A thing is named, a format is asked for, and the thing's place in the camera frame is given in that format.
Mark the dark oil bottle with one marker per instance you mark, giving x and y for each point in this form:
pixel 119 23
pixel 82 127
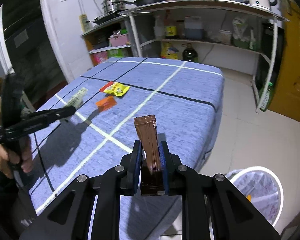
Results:
pixel 189 53

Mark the yellow oil bottle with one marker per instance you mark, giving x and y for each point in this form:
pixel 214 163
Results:
pixel 168 51

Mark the blue checked tablecloth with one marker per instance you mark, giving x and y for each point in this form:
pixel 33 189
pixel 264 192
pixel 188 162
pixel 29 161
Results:
pixel 186 99

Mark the black frying pan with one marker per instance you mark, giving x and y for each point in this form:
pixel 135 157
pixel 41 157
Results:
pixel 139 3

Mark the orange sauce packet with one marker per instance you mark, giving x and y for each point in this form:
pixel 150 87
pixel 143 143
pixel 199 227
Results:
pixel 106 103

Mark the wooden side shelf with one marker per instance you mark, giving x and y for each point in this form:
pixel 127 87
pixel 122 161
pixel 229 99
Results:
pixel 97 40

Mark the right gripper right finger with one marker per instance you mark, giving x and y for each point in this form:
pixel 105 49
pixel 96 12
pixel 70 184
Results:
pixel 169 165

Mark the yellow red snack bag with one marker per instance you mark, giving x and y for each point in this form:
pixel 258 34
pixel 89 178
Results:
pixel 115 88

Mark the stainless steel pot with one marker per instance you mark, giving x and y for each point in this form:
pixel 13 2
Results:
pixel 110 6

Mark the person's left hand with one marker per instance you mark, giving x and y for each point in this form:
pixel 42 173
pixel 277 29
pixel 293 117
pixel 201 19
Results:
pixel 8 157

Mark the white metal kitchen shelf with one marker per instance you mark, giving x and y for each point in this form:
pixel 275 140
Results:
pixel 219 22

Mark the green bottle on floor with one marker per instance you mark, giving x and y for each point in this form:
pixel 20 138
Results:
pixel 268 97

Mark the wooden door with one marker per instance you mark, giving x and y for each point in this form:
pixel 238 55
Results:
pixel 286 99

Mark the pink plastic basket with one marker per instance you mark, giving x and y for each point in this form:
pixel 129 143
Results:
pixel 119 40

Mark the brown snack wrapper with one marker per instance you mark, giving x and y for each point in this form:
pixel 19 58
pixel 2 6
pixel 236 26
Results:
pixel 152 171

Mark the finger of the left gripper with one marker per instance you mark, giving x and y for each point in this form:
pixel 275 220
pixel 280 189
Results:
pixel 46 117

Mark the white trash bin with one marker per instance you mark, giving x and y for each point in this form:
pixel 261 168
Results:
pixel 262 188

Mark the white barcode wrapper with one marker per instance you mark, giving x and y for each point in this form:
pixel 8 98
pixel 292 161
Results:
pixel 77 99

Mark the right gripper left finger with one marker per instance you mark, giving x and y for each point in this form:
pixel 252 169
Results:
pixel 132 163

